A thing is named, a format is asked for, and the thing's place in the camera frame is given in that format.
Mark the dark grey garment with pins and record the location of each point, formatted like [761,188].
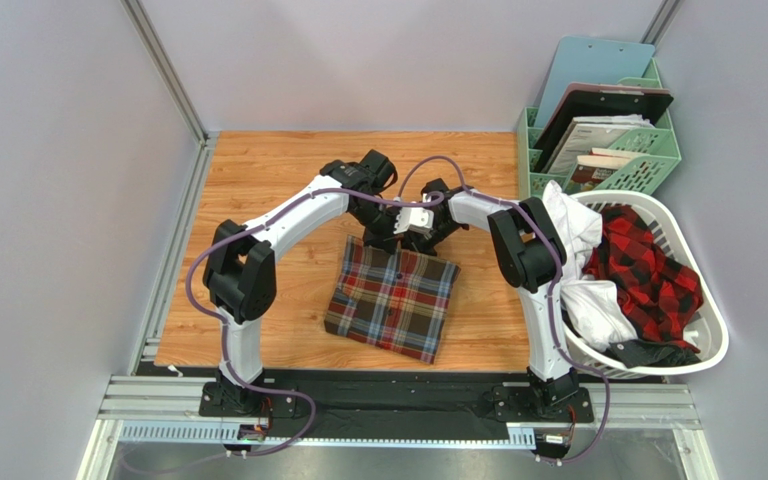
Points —
[641,353]

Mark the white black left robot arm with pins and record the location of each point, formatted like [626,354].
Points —
[240,271]

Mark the white laundry basket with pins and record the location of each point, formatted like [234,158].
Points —
[707,329]

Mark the brown blue red plaid shirt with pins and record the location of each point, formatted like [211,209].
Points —
[393,301]

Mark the red white book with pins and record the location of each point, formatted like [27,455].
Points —
[595,167]

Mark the light blue clipboard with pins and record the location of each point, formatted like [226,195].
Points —
[589,60]

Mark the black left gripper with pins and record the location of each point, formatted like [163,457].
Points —
[386,240]

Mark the white shirt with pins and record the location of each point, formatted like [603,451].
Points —
[591,304]

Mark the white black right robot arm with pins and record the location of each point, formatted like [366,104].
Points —
[530,258]

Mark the black clipboard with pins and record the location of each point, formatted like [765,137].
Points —
[650,106]

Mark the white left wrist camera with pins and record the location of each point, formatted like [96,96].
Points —
[417,217]

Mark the red black checked shirt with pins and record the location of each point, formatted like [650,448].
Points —
[655,293]

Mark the white manual booklet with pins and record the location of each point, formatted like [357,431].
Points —
[585,133]

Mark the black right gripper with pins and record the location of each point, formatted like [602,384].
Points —
[425,240]

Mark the pink clipboard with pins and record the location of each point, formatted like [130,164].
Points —
[610,88]

